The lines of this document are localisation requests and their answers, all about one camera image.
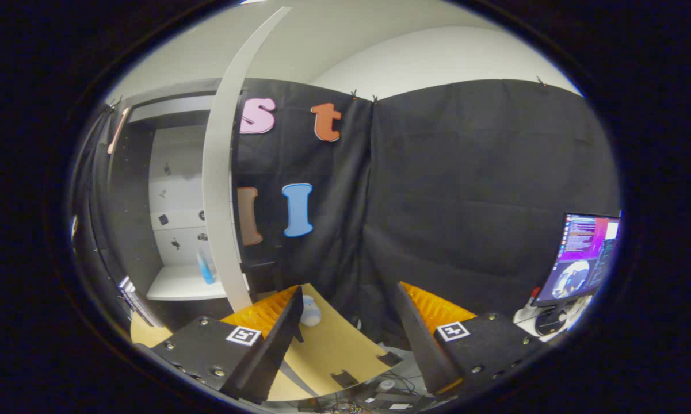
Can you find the white cabinet shelf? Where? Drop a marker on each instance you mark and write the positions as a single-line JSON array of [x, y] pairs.
[[178, 284]]

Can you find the upright dark books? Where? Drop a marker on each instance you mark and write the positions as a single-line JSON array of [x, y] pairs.
[[138, 302]]

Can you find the dark grey cabinet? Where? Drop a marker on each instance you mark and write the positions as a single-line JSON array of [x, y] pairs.
[[129, 201]]

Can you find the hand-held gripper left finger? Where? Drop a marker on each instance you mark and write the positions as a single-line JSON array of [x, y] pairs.
[[264, 356]]

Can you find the black backdrop cloth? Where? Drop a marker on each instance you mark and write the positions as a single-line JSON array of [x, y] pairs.
[[466, 172]]

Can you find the white device with red button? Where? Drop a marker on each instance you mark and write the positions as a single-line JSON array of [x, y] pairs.
[[529, 307]]

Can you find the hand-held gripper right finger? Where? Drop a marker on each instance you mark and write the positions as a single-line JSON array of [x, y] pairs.
[[428, 348]]

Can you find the computer monitor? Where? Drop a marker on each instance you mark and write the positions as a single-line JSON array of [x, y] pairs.
[[581, 253]]

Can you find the pale blue plastic bottle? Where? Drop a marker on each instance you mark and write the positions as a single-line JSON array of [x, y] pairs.
[[207, 267]]

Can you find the small white blue object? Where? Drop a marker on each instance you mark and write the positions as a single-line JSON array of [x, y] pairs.
[[310, 313]]

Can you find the white cabinet door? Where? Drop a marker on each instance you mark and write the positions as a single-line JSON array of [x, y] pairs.
[[218, 201]]

